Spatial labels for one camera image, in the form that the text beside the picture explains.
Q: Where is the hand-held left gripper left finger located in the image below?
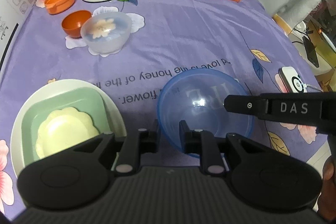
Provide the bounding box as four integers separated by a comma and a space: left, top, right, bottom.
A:
34, 119, 161, 178

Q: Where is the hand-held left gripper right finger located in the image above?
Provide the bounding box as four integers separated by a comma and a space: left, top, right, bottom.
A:
178, 120, 302, 178

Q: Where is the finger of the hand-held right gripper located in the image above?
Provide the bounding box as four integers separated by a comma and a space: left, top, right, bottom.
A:
223, 94, 267, 119

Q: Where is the blue translucent bowl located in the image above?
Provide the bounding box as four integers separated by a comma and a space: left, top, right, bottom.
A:
157, 68, 255, 159

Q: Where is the yellow flower-shaped plate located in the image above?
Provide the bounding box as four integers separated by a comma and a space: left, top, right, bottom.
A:
35, 107, 100, 159

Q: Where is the green square plate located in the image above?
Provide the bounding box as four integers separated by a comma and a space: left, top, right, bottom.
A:
21, 88, 107, 169

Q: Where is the white round plate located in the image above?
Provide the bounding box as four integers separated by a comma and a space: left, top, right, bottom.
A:
10, 79, 126, 177

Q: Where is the person's right hand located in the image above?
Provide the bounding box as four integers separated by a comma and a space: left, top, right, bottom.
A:
317, 154, 336, 222

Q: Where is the small white device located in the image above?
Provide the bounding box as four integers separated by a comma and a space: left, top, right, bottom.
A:
278, 67, 305, 93

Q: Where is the black flat device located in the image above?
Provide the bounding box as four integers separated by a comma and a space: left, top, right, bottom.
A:
303, 35, 320, 69

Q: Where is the yellow wooden furniture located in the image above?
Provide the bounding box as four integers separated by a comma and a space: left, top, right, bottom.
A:
272, 13, 298, 36

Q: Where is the purple floral tablecloth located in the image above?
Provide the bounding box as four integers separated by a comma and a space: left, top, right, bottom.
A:
0, 0, 324, 214

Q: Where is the clear plastic bowl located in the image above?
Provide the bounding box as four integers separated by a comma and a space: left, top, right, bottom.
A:
80, 12, 132, 54

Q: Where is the red plastic bowl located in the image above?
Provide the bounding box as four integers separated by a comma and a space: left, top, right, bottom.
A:
62, 10, 92, 38

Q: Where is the white device cable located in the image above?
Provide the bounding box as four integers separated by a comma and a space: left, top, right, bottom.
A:
302, 83, 324, 93

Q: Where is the orange cup with handle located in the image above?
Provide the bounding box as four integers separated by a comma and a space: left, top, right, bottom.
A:
44, 0, 75, 15

